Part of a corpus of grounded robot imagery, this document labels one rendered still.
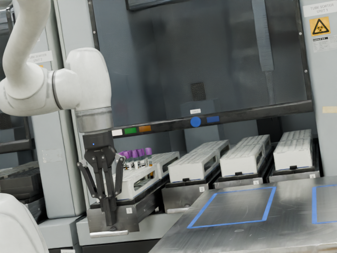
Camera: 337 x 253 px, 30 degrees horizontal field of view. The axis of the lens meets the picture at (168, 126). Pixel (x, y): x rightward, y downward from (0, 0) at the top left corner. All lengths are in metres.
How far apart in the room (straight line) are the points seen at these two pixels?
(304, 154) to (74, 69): 0.67
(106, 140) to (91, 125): 0.05
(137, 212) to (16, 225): 0.81
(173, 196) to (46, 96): 0.48
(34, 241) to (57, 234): 1.08
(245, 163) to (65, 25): 0.68
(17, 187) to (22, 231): 1.21
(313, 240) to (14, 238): 0.44
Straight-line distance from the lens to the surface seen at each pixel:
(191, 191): 1.78
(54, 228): 1.93
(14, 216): 0.84
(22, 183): 2.03
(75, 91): 1.55
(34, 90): 1.55
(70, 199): 1.99
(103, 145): 1.56
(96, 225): 1.65
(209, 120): 1.81
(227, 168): 1.79
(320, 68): 1.81
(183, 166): 1.81
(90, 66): 1.55
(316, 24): 1.81
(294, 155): 1.77
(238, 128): 2.59
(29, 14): 1.32
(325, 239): 0.99
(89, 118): 1.55
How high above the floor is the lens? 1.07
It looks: 3 degrees down
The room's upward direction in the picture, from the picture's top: 9 degrees counter-clockwise
